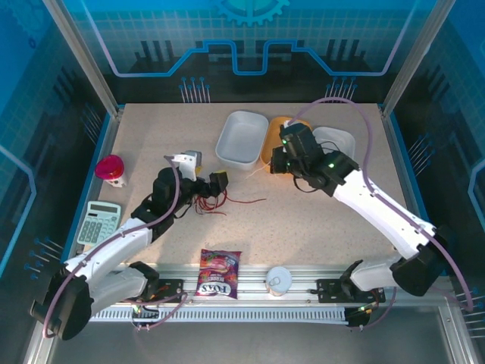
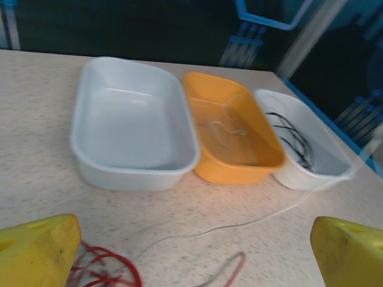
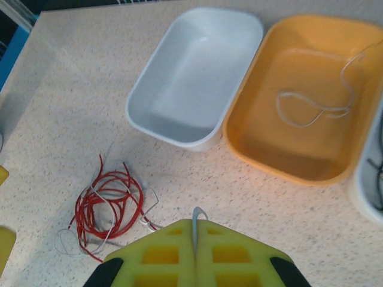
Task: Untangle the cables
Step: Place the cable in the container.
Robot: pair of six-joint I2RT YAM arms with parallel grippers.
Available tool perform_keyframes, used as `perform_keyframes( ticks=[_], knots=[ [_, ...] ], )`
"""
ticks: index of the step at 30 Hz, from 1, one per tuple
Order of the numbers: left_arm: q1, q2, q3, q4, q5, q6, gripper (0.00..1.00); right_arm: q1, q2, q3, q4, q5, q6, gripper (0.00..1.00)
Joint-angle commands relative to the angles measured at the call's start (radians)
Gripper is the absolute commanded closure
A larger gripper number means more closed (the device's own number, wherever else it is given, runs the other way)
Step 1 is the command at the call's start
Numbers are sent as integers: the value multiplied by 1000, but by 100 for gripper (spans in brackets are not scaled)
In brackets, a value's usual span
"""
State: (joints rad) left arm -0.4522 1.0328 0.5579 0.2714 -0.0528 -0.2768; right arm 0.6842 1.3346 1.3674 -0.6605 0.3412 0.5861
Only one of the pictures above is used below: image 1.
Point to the pale green calculator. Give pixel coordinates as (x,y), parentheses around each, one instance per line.
(96,223)

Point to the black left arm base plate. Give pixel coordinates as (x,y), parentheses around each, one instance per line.
(172,286)

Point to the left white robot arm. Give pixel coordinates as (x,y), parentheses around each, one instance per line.
(113,246)

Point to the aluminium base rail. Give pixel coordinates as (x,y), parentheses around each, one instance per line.
(254,280)

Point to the tin can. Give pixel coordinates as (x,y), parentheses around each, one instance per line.
(278,282)

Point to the orange plastic tray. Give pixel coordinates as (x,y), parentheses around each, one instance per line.
(271,136)

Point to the purple candy bag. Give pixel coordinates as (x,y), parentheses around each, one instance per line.
(218,273)

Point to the pink lidded cup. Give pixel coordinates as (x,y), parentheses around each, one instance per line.
(110,168)

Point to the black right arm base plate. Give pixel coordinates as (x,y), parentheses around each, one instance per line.
(329,290)

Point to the white plastic tray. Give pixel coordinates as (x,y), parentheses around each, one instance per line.
(341,140)
(242,136)

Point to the aluminium frame post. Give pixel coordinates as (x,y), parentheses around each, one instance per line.
(81,57)
(417,57)

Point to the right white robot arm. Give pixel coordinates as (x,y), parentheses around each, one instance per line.
(360,212)

